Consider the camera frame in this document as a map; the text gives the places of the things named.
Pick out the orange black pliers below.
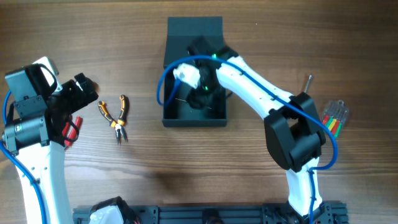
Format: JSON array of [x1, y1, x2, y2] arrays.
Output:
[[97, 94, 130, 146]]

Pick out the silver L-shaped socket wrench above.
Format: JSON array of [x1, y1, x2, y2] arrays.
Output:
[[303, 74, 313, 93]]

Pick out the clear case coloured screwdrivers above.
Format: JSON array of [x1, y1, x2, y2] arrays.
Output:
[[322, 100, 349, 138]]

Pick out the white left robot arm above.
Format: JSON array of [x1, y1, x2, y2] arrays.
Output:
[[1, 63, 98, 223]]

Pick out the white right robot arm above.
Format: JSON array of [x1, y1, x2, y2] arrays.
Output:
[[187, 37, 326, 218]]

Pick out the black open box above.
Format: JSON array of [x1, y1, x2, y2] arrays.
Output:
[[159, 17, 228, 128]]

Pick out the red handled cutters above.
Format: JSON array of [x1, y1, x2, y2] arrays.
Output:
[[62, 115, 83, 149]]

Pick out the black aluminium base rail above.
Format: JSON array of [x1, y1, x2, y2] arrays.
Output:
[[73, 202, 349, 224]]

